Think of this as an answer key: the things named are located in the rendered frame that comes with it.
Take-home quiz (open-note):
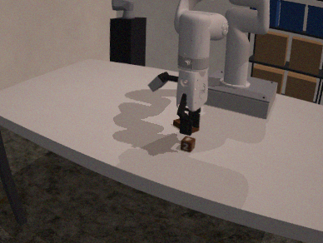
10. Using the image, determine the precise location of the brown wooden cube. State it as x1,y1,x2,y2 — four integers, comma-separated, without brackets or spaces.
181,136,196,152

